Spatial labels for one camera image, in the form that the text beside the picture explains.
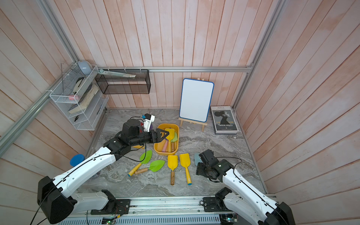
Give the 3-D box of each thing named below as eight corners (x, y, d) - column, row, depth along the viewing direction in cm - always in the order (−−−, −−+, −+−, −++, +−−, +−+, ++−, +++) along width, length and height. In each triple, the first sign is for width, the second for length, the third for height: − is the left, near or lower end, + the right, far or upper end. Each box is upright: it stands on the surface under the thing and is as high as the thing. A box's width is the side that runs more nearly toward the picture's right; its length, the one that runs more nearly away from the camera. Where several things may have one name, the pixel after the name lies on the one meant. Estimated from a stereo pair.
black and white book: (215, 134, 105) (216, 131, 102) (209, 108, 122) (210, 105, 119) (238, 134, 105) (239, 131, 102) (229, 108, 122) (230, 105, 119)
